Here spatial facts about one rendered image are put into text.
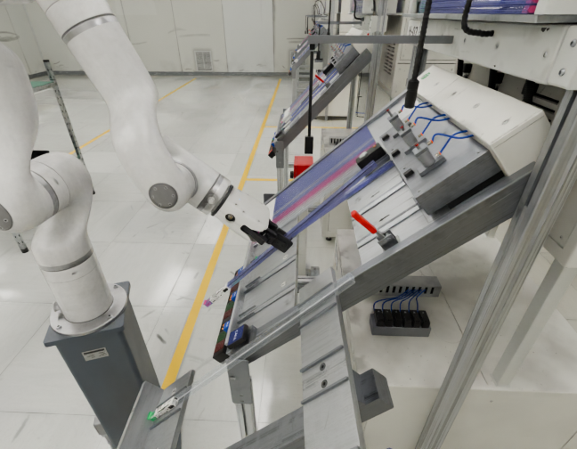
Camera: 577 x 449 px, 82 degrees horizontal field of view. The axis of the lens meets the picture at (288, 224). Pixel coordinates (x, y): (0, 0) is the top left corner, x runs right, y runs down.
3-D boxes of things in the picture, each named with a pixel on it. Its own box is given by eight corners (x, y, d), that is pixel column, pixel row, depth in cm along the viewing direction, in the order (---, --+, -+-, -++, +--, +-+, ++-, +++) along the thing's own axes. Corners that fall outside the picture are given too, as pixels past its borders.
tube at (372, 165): (207, 307, 80) (204, 305, 79) (208, 303, 81) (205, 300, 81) (377, 166, 63) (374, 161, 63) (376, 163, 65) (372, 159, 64)
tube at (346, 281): (153, 421, 65) (148, 420, 64) (155, 414, 66) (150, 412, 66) (355, 282, 45) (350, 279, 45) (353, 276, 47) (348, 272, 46)
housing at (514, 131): (525, 206, 56) (488, 144, 51) (432, 124, 97) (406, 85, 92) (577, 176, 53) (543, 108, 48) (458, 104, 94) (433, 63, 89)
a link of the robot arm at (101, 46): (70, 6, 42) (198, 205, 55) (125, 17, 56) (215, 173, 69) (17, 40, 44) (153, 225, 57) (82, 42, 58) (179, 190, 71)
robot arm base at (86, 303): (40, 344, 82) (6, 289, 72) (60, 292, 98) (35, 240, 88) (123, 326, 87) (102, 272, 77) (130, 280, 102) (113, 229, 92)
